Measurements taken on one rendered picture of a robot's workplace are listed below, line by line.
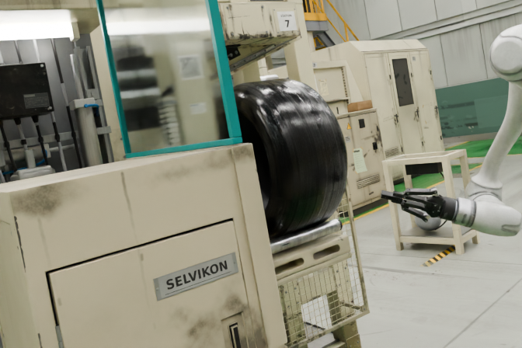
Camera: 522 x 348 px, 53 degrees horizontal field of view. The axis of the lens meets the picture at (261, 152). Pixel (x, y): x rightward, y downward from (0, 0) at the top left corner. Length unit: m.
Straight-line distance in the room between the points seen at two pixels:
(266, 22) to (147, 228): 1.47
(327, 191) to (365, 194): 4.97
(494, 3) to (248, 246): 12.79
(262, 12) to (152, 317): 1.55
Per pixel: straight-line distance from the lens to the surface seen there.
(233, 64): 2.21
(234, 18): 2.10
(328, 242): 1.81
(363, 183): 6.64
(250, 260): 0.93
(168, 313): 0.86
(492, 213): 1.83
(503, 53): 1.47
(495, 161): 1.90
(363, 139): 6.70
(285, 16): 2.24
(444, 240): 4.55
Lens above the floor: 1.30
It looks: 3 degrees down
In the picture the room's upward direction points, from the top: 10 degrees counter-clockwise
